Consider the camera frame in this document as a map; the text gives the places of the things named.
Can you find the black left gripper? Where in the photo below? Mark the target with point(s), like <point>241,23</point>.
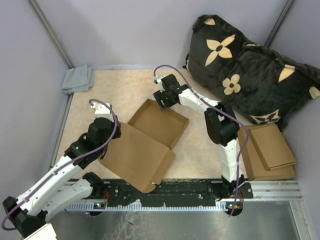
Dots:
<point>118,133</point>

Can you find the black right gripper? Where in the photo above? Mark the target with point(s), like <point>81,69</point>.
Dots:
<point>159,96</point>

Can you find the brown cardboard box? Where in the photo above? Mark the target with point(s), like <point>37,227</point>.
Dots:
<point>144,152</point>

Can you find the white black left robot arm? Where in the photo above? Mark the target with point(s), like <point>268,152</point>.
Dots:
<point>32,209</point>

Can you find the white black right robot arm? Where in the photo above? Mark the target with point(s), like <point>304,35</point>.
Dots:
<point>221,123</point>

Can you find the grey folded cloth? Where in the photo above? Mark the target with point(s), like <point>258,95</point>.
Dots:
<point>79,79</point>

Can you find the black flower pattern cushion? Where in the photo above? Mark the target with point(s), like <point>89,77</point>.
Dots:
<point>262,85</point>

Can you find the stack of flat cardboard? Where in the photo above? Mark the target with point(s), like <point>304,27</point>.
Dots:
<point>266,156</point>

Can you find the white board corner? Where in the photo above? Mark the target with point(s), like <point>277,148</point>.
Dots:
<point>46,232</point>

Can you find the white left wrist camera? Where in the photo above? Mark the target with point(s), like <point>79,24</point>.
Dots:
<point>101,111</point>

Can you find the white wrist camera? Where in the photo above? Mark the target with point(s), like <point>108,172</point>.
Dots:
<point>158,79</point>
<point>101,111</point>

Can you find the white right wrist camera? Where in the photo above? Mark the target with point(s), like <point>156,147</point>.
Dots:
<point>158,79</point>

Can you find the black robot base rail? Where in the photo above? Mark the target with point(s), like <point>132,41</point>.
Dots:
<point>171,195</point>

